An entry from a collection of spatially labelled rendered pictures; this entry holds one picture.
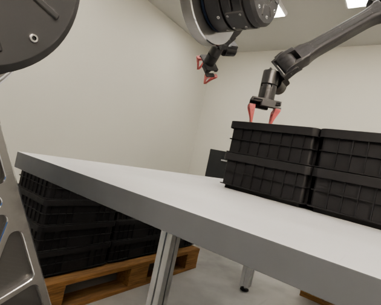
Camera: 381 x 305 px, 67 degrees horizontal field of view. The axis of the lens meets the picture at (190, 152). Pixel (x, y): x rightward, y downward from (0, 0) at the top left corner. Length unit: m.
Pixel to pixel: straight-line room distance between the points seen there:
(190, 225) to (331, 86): 4.34
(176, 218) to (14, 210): 0.22
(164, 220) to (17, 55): 0.29
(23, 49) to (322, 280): 0.34
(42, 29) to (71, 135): 3.39
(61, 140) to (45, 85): 0.62
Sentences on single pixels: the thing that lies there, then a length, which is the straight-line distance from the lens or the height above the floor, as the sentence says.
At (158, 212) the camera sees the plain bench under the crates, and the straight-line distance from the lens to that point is 0.44.
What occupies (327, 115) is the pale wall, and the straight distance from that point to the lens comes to 4.54.
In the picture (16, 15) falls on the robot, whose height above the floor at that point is 0.85.
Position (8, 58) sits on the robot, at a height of 0.82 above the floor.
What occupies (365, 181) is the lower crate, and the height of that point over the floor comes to 0.81.
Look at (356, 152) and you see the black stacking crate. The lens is 0.85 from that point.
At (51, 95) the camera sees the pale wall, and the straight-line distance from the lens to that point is 3.51.
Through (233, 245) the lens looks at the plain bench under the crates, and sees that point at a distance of 0.38.
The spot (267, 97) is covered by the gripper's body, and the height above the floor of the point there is 1.03.
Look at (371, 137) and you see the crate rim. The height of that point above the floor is 0.92.
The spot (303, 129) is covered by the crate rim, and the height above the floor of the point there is 0.92.
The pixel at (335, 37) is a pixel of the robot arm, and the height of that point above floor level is 1.26.
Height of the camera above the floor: 0.77
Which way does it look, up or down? 1 degrees up
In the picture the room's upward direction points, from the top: 12 degrees clockwise
